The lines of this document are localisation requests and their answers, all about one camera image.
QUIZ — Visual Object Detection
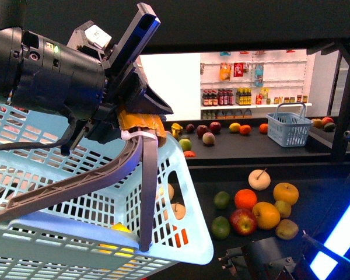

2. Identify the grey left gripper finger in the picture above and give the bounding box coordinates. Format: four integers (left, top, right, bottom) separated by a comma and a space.
0, 136, 143, 223
139, 136, 158, 252

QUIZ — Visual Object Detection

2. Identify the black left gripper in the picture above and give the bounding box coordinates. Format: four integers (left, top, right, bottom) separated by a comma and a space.
61, 2, 173, 155

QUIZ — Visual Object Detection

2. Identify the yellow lemon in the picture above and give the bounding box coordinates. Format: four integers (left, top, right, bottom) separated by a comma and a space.
97, 222, 135, 257

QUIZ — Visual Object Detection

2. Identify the large light blue basket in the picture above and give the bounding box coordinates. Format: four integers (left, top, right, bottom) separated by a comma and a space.
0, 100, 215, 280

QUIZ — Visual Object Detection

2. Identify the green apple back shelf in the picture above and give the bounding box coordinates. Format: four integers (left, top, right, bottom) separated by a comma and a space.
179, 138, 192, 152

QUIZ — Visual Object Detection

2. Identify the red tomato back shelf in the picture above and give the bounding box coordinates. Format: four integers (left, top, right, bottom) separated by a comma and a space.
183, 150, 196, 158

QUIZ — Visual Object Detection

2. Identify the yellow lemon back shelf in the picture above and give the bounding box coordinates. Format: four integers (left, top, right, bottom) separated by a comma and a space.
229, 122, 241, 134

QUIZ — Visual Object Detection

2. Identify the black metal shelf rack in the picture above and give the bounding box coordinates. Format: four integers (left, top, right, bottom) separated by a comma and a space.
136, 0, 350, 280

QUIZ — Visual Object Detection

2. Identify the orange mandarin back shelf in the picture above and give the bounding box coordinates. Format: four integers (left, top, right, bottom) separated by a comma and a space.
239, 125, 251, 135

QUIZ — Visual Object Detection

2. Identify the orange fruit front shelf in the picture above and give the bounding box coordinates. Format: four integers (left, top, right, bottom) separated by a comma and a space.
234, 189, 258, 210

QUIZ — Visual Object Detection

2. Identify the red apple front shelf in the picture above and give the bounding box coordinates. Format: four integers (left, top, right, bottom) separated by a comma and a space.
229, 209, 257, 236

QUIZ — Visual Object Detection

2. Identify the small blue basket on shelf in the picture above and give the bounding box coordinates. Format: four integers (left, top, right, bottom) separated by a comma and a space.
266, 102, 313, 148

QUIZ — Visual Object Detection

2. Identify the pink peach fruit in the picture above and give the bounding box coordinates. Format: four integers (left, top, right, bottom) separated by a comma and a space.
202, 132, 216, 146

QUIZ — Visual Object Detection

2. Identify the dark red apple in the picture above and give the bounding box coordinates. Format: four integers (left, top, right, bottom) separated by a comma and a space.
209, 121, 222, 134

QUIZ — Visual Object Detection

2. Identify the green lime upper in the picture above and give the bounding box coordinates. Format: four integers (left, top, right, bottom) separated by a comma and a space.
213, 191, 230, 210

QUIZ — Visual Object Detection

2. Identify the green lime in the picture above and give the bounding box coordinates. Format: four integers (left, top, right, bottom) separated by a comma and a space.
213, 191, 230, 210
211, 216, 230, 240

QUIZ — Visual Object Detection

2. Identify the green lime lower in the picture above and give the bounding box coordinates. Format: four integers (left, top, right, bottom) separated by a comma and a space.
211, 216, 230, 240

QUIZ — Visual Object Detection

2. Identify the pale white pear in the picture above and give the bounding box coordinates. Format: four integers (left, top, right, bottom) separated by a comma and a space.
248, 169, 271, 191

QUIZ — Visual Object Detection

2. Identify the orange at basket side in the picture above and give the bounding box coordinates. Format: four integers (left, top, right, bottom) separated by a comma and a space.
259, 123, 268, 134

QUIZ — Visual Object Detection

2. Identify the golden round pear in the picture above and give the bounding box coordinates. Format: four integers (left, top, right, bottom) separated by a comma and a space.
273, 182, 299, 206

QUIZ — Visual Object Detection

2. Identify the small yellow green fruit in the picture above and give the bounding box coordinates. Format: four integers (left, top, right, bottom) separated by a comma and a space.
274, 200, 292, 219

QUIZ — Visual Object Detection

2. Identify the brown kiwi fruit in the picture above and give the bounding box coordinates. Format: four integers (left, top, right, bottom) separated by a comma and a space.
275, 219, 299, 240

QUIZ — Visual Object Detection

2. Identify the white grocery wall shelf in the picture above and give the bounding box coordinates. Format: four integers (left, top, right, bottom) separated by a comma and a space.
200, 50, 314, 120

